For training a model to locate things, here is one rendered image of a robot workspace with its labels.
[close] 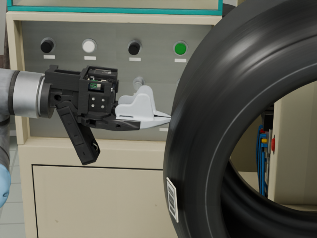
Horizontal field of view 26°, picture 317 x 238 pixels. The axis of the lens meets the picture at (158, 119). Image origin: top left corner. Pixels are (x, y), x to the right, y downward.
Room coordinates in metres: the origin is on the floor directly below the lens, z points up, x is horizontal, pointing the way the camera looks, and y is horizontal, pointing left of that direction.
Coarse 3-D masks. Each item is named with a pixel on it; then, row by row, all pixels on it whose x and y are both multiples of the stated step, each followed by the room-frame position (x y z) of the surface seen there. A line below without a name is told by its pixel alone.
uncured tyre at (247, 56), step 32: (256, 0) 1.10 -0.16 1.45; (288, 0) 1.01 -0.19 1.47; (224, 32) 1.05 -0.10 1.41; (256, 32) 0.96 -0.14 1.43; (288, 32) 0.93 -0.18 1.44; (192, 64) 1.08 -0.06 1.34; (224, 64) 0.95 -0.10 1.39; (256, 64) 0.92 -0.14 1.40; (288, 64) 0.91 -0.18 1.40; (192, 96) 0.96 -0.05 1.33; (224, 96) 0.92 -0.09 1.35; (256, 96) 0.91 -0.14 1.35; (192, 128) 0.93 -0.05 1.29; (224, 128) 0.91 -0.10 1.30; (192, 160) 0.92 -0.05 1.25; (224, 160) 0.91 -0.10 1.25; (192, 192) 0.92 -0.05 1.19; (224, 192) 1.19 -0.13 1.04; (256, 192) 1.21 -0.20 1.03; (192, 224) 0.92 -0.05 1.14; (224, 224) 0.92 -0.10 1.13; (256, 224) 1.18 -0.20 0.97; (288, 224) 1.18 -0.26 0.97
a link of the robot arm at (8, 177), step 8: (0, 152) 0.98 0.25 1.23; (0, 160) 0.95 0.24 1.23; (8, 160) 0.99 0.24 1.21; (0, 168) 0.92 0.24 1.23; (8, 168) 0.96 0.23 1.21; (0, 176) 0.90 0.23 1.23; (8, 176) 0.93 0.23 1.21; (0, 184) 0.90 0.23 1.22; (8, 184) 0.91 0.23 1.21; (0, 192) 0.89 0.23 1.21; (8, 192) 0.91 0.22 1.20; (0, 200) 0.89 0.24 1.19
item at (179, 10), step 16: (16, 0) 1.74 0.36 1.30; (32, 0) 1.73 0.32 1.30; (48, 0) 1.73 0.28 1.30; (64, 0) 1.73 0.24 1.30; (80, 0) 1.72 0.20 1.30; (96, 0) 1.72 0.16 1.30; (112, 0) 1.71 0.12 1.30; (128, 0) 1.71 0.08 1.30; (144, 0) 1.71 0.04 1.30; (160, 0) 1.70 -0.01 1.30; (176, 0) 1.70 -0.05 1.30; (192, 0) 1.70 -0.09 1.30; (208, 0) 1.69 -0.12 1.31
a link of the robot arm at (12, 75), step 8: (0, 72) 1.06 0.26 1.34; (8, 72) 1.06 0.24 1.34; (16, 72) 1.06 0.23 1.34; (0, 80) 1.04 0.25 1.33; (8, 80) 1.04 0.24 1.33; (0, 88) 1.03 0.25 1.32; (8, 88) 1.03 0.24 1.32; (0, 96) 1.03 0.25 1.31; (8, 96) 1.03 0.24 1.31; (0, 104) 1.03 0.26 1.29; (8, 104) 1.03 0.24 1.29; (0, 112) 1.04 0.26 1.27; (8, 112) 1.04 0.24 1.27; (0, 120) 1.04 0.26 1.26
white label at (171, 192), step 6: (168, 180) 0.95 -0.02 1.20; (168, 186) 0.95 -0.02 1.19; (174, 186) 0.93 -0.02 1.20; (168, 192) 0.95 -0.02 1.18; (174, 192) 0.92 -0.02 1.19; (168, 198) 0.95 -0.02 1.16; (174, 198) 0.92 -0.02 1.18; (168, 204) 0.95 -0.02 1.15; (174, 204) 0.92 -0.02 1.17; (174, 210) 0.93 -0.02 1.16; (174, 216) 0.93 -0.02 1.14
